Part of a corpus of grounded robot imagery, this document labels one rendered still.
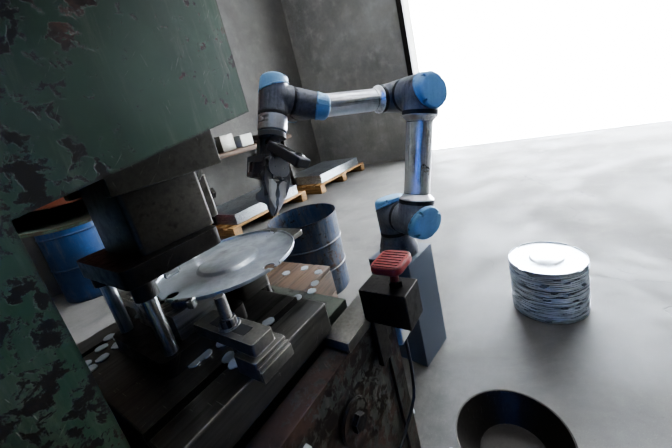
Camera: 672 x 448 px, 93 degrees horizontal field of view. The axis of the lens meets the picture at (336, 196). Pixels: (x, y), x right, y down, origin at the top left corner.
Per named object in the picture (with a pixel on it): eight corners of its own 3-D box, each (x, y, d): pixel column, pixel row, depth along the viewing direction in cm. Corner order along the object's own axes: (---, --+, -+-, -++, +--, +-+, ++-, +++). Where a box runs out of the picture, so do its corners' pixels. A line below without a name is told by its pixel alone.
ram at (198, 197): (191, 213, 70) (139, 73, 62) (234, 213, 61) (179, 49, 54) (104, 251, 57) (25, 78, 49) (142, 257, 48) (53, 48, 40)
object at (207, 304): (184, 295, 68) (176, 276, 67) (226, 307, 59) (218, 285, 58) (141, 322, 61) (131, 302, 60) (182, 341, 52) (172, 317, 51)
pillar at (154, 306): (174, 345, 52) (141, 268, 48) (181, 348, 50) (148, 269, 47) (161, 354, 50) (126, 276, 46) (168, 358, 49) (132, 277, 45)
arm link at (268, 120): (293, 118, 84) (270, 109, 77) (293, 135, 84) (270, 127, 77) (272, 123, 88) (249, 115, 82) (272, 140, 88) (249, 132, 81)
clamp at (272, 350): (226, 329, 58) (207, 279, 55) (294, 353, 48) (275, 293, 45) (197, 353, 53) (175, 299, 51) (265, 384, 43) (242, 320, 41)
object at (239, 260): (238, 230, 88) (237, 228, 88) (320, 234, 71) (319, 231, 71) (129, 290, 66) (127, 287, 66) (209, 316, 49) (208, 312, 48)
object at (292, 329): (200, 294, 87) (192, 275, 85) (333, 329, 60) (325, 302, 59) (69, 381, 64) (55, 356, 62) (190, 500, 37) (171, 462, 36)
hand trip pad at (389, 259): (391, 282, 63) (383, 247, 62) (420, 286, 60) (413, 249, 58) (375, 303, 58) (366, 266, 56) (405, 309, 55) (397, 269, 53)
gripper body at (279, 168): (267, 183, 87) (269, 139, 89) (291, 180, 82) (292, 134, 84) (245, 179, 81) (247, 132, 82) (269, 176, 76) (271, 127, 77)
